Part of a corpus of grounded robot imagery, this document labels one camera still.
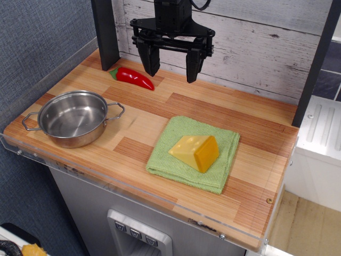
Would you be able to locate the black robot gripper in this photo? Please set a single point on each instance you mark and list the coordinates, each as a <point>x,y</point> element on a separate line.
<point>173,28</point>

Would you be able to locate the yellow toy cheese wedge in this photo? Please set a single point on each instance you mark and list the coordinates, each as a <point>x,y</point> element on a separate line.
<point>197,151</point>

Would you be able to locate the stainless steel pot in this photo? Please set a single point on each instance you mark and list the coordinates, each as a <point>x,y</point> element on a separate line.
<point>74,119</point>

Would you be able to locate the red toy chili pepper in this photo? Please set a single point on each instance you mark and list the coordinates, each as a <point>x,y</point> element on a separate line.
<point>130,76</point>

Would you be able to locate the green folded cloth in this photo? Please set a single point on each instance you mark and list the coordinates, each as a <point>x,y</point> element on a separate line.
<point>162,163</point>

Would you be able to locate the silver toy fridge cabinet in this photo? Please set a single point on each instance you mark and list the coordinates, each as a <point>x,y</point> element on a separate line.
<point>89,202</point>

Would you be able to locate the white toy sink unit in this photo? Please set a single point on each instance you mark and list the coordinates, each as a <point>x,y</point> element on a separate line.
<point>314,169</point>

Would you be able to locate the grey ice dispenser panel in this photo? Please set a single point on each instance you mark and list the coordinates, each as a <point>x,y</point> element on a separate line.
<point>132,237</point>

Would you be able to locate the yellow object bottom left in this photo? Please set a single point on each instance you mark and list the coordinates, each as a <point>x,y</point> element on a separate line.
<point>33,250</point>

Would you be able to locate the dark grey left post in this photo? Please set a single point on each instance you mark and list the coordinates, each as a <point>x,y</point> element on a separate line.
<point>106,32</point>

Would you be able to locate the dark grey post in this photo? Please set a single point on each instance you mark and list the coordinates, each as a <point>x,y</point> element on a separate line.
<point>106,32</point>
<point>325,39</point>

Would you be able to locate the dark grey right post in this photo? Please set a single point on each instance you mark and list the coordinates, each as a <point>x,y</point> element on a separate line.
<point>325,39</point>

